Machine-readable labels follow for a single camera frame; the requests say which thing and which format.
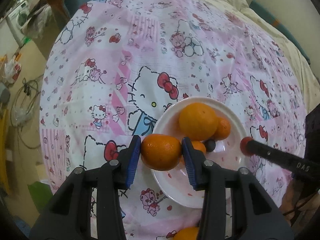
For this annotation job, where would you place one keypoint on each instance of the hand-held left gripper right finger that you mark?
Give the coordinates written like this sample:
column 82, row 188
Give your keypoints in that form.
column 190, row 163

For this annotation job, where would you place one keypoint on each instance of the pink strawberry-print plate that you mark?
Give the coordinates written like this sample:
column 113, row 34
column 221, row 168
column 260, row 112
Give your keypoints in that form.
column 225, row 162

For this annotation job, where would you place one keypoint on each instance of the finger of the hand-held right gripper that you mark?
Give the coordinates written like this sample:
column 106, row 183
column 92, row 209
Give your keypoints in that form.
column 275, row 156

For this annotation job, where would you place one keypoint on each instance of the red and white plastic bag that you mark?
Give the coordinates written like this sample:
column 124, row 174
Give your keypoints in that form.
column 12, row 68

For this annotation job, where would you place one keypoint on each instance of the pink cartoon-print blanket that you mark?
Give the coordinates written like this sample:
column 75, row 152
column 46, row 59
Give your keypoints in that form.
column 150, row 55

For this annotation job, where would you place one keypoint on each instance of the large orange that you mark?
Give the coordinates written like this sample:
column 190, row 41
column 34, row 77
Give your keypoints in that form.
column 198, row 121

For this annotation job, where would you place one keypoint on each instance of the dark purple grape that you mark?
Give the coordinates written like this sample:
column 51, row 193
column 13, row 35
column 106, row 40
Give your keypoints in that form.
column 210, row 145

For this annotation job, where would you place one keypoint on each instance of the grey plastic bag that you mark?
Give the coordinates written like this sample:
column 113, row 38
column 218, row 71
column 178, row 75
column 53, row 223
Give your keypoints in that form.
column 37, row 17

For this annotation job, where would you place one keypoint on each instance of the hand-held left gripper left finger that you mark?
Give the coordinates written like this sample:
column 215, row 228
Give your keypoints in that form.
column 133, row 160

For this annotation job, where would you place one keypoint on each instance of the small orange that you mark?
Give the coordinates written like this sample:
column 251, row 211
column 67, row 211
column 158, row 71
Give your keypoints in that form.
column 223, row 129

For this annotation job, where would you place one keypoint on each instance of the green box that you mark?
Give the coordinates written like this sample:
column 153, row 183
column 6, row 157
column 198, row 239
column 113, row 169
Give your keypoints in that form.
column 40, row 195

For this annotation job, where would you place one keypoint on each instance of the person's right forearm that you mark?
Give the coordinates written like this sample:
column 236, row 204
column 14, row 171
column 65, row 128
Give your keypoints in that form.
column 302, row 202

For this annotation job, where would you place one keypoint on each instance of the white washing machine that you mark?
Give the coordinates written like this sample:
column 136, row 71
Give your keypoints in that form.
column 18, row 18

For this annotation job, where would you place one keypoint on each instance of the small green floor item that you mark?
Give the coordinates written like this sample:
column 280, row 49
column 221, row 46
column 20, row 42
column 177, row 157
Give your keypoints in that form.
column 26, row 40

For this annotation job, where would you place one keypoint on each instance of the grey box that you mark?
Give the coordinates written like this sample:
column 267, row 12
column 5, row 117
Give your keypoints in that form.
column 3, row 93

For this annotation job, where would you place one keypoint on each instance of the teal mattress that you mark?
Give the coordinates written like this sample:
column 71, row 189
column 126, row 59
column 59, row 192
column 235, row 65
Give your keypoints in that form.
column 272, row 16

